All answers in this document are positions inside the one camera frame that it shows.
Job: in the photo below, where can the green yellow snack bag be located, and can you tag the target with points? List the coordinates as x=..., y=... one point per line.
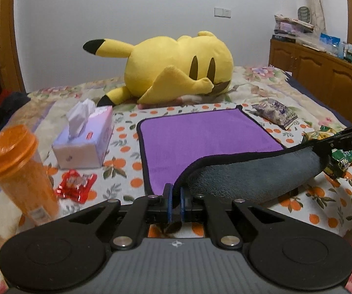
x=339, y=161

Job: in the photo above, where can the orange-print white cloth mat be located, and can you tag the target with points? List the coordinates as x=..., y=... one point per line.
x=286, y=195

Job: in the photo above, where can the orange plastic jar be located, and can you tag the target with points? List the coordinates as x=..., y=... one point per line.
x=23, y=177

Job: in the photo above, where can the red candy wrapper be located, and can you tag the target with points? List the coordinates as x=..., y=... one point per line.
x=75, y=186

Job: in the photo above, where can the pink tissue box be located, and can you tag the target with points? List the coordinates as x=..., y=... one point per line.
x=83, y=143

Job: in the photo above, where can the purple grey microfiber towel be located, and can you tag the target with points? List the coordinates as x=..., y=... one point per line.
x=224, y=153

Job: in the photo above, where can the white wall switch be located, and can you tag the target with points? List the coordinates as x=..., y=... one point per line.
x=221, y=12

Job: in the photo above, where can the bottles on cabinet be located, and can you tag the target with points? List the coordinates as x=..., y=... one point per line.
x=336, y=47

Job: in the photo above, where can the wooden cabinet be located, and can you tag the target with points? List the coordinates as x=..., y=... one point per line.
x=326, y=77

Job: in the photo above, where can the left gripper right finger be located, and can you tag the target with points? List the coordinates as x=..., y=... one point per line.
x=207, y=210

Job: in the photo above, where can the floral bed blanket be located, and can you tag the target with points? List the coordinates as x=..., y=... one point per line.
x=45, y=111

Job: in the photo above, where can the stack of books and papers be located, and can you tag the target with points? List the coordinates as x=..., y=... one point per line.
x=288, y=29

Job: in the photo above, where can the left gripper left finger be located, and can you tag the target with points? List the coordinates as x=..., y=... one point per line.
x=144, y=211

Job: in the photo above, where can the purple white snack packet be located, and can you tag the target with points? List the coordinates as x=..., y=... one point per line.
x=276, y=112

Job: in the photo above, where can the yellow Pikachu plush toy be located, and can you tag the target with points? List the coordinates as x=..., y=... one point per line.
x=161, y=69

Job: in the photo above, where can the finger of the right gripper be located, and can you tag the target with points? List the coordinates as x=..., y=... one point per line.
x=340, y=141

